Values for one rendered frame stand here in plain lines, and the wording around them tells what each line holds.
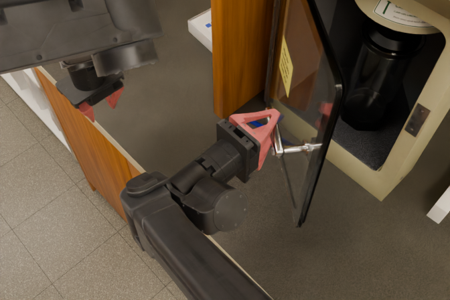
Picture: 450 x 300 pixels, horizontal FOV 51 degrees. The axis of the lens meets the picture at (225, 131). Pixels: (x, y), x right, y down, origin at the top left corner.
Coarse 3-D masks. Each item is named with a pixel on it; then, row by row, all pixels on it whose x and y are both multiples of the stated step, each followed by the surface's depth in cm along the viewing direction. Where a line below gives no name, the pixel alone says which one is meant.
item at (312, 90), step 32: (288, 0) 74; (288, 32) 76; (320, 32) 60; (320, 64) 60; (288, 96) 81; (320, 96) 62; (288, 128) 84; (320, 128) 63; (288, 160) 87; (320, 160) 67; (288, 192) 90
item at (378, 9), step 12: (360, 0) 73; (372, 0) 71; (384, 0) 70; (372, 12) 71; (384, 12) 70; (396, 12) 69; (408, 12) 69; (384, 24) 71; (396, 24) 70; (408, 24) 69; (420, 24) 69
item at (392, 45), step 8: (368, 24) 82; (376, 24) 80; (368, 32) 81; (376, 32) 79; (384, 32) 79; (392, 32) 79; (400, 32) 79; (376, 40) 79; (384, 40) 78; (392, 40) 78; (400, 40) 78; (408, 40) 78; (416, 40) 79; (392, 48) 78; (400, 48) 78; (408, 48) 78
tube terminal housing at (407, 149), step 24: (408, 0) 64; (432, 24) 63; (432, 72) 68; (432, 96) 70; (408, 120) 77; (432, 120) 76; (336, 144) 96; (408, 144) 80; (360, 168) 94; (384, 168) 89; (408, 168) 95; (384, 192) 93
